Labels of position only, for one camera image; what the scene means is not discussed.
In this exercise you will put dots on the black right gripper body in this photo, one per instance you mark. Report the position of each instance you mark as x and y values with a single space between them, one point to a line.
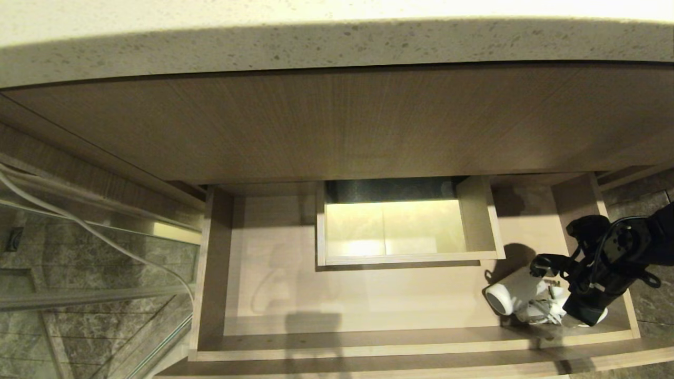
600 279

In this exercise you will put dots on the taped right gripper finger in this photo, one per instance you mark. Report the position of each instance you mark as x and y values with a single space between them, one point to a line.
547 264

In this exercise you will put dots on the white hair dryer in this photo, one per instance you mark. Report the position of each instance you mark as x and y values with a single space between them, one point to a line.
513 295

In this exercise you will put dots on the wooden vanity drawer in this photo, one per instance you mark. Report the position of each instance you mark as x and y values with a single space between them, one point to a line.
395 297

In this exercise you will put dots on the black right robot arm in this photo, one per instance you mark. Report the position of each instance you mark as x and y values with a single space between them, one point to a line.
632 242

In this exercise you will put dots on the fixed wooden cabinet front panel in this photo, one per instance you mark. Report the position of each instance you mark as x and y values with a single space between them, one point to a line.
337 126

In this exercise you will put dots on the speckled stone countertop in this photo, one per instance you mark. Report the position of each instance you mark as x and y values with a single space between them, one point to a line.
337 42

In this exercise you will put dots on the glass shower partition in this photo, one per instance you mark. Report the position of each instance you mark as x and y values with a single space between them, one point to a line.
105 258

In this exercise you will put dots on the wooden cabinet side panel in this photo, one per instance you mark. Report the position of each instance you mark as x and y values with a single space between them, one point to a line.
52 152

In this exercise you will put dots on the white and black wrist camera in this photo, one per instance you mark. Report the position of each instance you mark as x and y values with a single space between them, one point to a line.
584 313

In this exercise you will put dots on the chrome floor rail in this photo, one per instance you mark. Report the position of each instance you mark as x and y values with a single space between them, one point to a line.
164 342

